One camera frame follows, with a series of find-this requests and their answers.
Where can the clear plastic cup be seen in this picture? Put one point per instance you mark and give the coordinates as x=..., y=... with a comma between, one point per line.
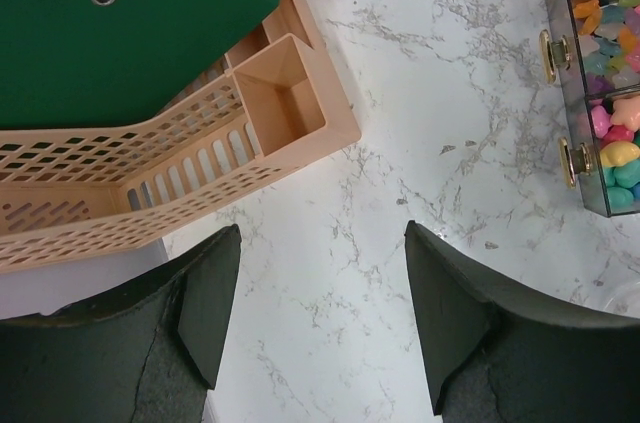
x=621, y=298

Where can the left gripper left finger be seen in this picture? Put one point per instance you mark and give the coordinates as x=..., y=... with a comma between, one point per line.
x=148, y=350

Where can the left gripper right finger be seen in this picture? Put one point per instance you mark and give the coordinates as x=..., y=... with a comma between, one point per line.
x=496, y=350

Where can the clear four-compartment candy box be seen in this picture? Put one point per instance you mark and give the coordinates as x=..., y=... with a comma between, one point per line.
x=591, y=49

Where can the peach plastic file rack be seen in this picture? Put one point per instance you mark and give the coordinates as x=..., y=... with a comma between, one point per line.
x=274, y=105

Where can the green ring binder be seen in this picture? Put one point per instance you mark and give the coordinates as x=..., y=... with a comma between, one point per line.
x=107, y=63

